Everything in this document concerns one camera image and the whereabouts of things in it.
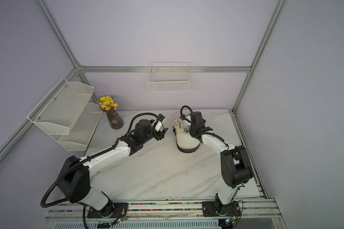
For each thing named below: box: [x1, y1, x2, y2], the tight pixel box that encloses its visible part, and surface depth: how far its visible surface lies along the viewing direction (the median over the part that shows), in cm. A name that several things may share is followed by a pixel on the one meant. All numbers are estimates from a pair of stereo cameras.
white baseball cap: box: [172, 119, 201, 149], surface depth 95 cm
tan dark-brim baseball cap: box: [172, 121, 202, 153], surface depth 95 cm
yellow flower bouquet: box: [96, 95, 119, 111], surface depth 95 cm
